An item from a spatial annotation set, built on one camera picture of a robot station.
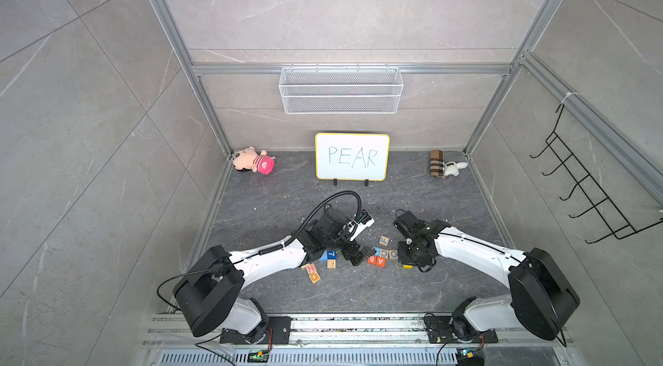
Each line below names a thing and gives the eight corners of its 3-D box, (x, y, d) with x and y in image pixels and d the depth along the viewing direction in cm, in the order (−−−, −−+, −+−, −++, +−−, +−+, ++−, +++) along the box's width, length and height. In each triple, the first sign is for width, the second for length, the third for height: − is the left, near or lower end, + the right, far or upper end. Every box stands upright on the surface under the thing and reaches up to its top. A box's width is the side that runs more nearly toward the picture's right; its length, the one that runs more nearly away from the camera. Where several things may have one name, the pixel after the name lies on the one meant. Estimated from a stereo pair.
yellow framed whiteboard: (317, 182, 111) (314, 151, 96) (318, 164, 118) (316, 133, 103) (384, 182, 111) (391, 151, 96) (381, 164, 118) (388, 133, 103)
